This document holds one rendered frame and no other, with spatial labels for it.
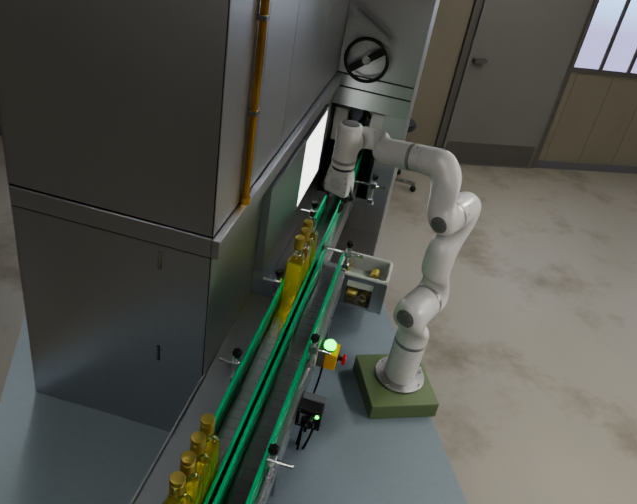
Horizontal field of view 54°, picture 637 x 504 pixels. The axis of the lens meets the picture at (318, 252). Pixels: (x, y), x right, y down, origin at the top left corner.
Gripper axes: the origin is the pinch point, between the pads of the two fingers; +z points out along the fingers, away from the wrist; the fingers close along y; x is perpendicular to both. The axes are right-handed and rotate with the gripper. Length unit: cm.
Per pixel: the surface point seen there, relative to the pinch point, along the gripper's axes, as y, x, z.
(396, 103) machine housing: -31, 91, -9
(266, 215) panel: -10.7, -25.9, 0.1
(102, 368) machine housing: -25, -84, 43
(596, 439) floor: 117, 125, 139
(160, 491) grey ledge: 28, -105, 34
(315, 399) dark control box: 35, -48, 39
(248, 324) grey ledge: -1, -41, 34
